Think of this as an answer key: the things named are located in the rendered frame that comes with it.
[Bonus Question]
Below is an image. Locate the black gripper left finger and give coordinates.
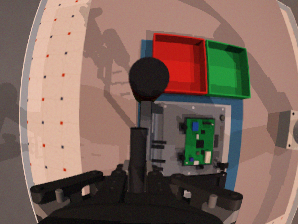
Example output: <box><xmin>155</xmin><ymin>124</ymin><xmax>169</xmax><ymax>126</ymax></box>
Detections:
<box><xmin>30</xmin><ymin>160</ymin><xmax>130</xmax><ymax>223</ymax></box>

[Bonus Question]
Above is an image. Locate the red open-top bin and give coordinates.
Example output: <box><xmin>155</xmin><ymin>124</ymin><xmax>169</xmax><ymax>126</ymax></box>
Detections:
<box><xmin>152</xmin><ymin>33</ymin><xmax>207</xmax><ymax>96</ymax></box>

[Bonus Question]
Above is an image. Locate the green bin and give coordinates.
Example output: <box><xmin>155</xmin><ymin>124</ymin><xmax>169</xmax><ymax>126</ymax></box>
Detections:
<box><xmin>203</xmin><ymin>39</ymin><xmax>251</xmax><ymax>99</ymax></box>

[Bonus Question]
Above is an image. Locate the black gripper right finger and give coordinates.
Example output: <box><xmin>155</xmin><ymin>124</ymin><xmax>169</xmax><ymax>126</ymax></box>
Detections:
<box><xmin>144</xmin><ymin>161</ymin><xmax>243</xmax><ymax>224</ymax></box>

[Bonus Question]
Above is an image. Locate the green circuit board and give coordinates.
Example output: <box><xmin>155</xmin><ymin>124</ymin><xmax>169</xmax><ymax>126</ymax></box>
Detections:
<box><xmin>184</xmin><ymin>119</ymin><xmax>215</xmax><ymax>165</ymax></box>

